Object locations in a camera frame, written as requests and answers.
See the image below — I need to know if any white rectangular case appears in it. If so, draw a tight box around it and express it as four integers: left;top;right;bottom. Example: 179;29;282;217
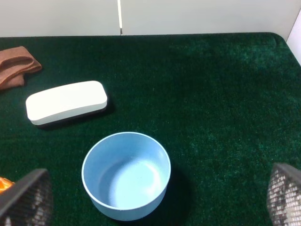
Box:
25;81;108;126

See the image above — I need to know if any orange waffle piece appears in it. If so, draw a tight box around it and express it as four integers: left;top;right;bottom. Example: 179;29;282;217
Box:
0;177;15;194

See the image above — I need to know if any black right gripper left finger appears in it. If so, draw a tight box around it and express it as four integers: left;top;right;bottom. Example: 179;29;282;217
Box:
0;169;53;226

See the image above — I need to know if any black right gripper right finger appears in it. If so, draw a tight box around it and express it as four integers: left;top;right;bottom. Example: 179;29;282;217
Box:
267;163;301;226

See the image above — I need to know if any light blue bowl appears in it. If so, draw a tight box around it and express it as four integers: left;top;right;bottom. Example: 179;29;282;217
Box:
81;132;172;221

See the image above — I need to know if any green table mat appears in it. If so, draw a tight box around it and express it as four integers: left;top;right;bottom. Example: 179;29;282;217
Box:
0;33;301;226

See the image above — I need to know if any brown folded cloth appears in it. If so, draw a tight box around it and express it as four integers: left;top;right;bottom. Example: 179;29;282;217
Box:
0;46;42;90

